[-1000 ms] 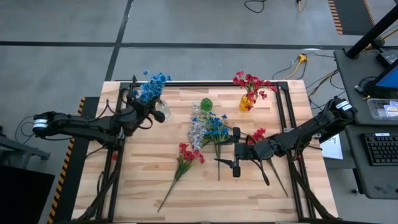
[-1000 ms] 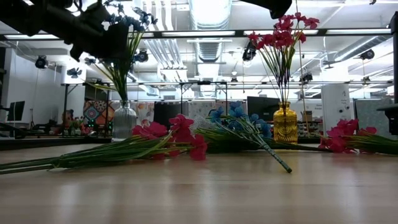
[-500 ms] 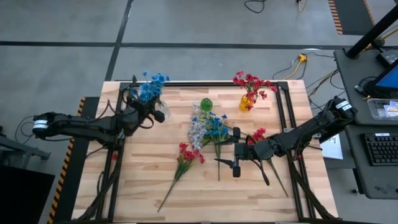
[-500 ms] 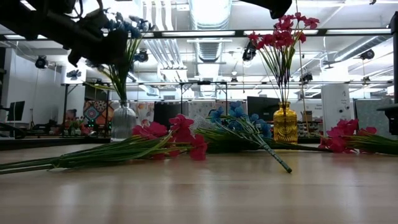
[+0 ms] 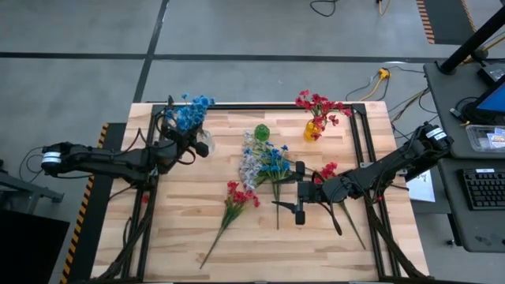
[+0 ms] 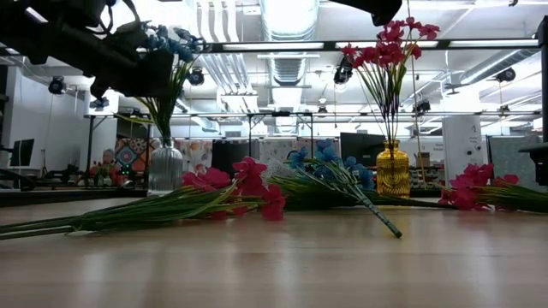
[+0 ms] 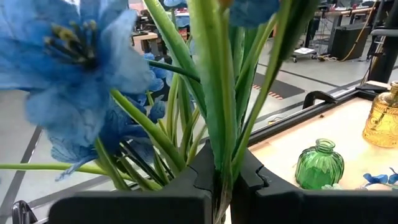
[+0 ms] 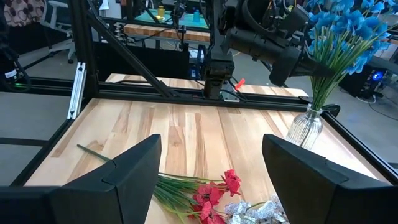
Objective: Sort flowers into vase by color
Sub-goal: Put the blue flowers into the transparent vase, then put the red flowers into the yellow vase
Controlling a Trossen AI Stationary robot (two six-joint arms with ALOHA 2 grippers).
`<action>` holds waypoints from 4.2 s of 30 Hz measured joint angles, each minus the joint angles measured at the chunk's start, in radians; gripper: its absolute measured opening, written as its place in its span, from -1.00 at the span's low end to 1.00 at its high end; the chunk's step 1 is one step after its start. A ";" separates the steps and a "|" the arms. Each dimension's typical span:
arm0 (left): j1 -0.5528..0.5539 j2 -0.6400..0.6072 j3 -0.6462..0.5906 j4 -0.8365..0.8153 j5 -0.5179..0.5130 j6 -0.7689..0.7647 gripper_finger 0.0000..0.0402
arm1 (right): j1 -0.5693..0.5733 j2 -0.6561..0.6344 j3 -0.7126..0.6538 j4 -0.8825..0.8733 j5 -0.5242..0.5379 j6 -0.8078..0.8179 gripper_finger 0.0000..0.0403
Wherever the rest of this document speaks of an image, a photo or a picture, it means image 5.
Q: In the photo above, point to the white paper sheet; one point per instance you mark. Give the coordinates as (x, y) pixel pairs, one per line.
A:
(422, 189)

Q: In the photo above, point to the black keyboard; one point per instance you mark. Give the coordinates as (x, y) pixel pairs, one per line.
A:
(485, 189)

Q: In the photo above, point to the blue-screen monitor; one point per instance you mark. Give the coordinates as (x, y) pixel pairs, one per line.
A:
(495, 100)

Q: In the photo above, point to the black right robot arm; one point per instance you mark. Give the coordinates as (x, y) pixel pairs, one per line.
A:
(388, 163)

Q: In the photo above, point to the white artificial flower bunch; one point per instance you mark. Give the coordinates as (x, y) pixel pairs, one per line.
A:
(249, 167)

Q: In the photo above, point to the small red flower petal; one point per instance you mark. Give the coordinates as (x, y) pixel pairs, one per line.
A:
(145, 198)

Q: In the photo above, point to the red artificial flower bunch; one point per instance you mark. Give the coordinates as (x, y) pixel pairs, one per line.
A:
(238, 197)
(319, 106)
(327, 171)

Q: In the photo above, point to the grey metal stand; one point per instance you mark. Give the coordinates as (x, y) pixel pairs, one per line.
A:
(23, 191)

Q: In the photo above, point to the clear plastic box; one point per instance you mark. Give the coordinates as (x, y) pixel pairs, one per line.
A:
(483, 138)

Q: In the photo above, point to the green glass vase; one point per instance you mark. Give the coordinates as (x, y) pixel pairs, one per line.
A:
(261, 132)

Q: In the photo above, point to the black diagonal pole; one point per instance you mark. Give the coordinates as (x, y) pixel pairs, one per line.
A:
(473, 41)

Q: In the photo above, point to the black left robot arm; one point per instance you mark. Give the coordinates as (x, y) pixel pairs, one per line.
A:
(110, 161)

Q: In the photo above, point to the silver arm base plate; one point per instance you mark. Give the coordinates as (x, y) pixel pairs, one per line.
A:
(365, 165)

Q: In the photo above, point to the black floor box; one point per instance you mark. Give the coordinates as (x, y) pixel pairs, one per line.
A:
(31, 252)

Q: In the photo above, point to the yellow glass vase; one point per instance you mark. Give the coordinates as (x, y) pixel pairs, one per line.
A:
(309, 132)

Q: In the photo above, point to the blue artificial flower bunch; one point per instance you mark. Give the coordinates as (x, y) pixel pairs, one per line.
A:
(197, 112)
(274, 163)
(183, 120)

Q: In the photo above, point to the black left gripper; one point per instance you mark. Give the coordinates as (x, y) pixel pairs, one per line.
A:
(175, 150)

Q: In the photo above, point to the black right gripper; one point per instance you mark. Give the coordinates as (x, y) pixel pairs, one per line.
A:
(315, 192)

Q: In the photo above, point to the hazard-striped black platform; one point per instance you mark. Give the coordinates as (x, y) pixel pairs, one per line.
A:
(100, 221)

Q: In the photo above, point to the grey desk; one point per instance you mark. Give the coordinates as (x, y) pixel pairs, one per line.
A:
(473, 229)
(446, 102)

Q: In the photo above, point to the hazard-striped floor mat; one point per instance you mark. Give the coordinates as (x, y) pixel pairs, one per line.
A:
(450, 19)

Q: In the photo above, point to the small black device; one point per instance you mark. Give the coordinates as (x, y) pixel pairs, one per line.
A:
(493, 71)

